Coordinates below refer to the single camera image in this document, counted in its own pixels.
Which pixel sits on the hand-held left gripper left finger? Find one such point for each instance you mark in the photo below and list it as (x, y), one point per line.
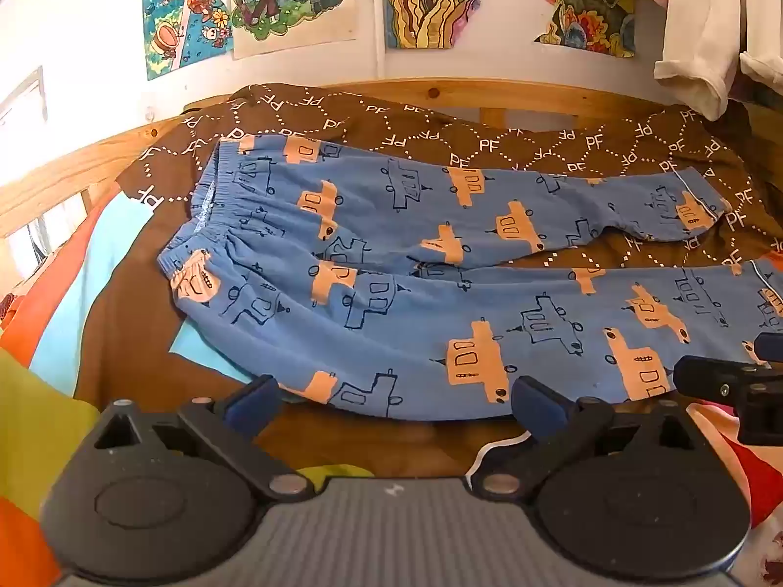
(255, 402)

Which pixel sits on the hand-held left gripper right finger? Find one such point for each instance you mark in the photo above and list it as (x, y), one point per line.
(538, 406)

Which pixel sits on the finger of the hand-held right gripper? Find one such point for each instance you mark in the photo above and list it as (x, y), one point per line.
(703, 376)
(771, 348)

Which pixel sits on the blue pants with orange cars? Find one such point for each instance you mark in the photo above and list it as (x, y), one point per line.
(404, 312)

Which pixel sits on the colourful bedsheet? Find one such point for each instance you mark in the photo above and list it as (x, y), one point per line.
(61, 293)

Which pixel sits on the brown patterned blanket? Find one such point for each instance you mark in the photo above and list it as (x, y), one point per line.
(489, 134)

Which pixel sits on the cream hanging garment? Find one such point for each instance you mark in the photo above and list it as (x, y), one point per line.
(697, 43)

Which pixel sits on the wooden bed frame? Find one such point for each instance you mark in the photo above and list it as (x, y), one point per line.
(73, 159)

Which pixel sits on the white framed wall panel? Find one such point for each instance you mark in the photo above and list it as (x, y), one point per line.
(21, 101)

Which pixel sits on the torn colourful wall poster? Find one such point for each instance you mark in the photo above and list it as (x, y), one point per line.
(581, 12)

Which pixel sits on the blue cartoon girl wall poster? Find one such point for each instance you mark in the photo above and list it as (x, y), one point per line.
(183, 12)

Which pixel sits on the green cartoon figure wall poster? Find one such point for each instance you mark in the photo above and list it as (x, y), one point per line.
(287, 0)

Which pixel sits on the white wall pipe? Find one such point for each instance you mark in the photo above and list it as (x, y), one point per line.
(377, 12)

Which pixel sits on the yellow swirly wall poster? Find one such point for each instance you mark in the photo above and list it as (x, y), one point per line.
(428, 0)

